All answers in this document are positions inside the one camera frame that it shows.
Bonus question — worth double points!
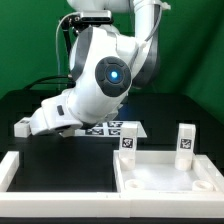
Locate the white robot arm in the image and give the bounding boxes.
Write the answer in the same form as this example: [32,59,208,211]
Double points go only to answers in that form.
[30,0,171,135]

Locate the white U-shaped fence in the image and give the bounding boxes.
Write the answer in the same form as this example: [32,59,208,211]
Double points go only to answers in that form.
[0,151,224,218]

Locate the grey thin cable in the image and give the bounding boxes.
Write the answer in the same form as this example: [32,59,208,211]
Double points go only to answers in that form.
[54,13,81,92]

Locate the white square tabletop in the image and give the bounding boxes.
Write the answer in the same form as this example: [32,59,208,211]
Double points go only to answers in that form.
[113,151,224,193]

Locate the white fiducial tag sheet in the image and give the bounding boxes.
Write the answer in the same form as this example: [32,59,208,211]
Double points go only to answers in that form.
[75,121,147,138]

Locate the black cable bundle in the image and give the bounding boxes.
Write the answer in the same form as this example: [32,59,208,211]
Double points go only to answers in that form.
[23,19,76,92]

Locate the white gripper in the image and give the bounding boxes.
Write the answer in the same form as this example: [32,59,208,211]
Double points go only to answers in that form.
[30,95,82,135]

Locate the camera on black mount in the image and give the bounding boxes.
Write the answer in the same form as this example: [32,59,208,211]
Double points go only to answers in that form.
[61,10,113,36]

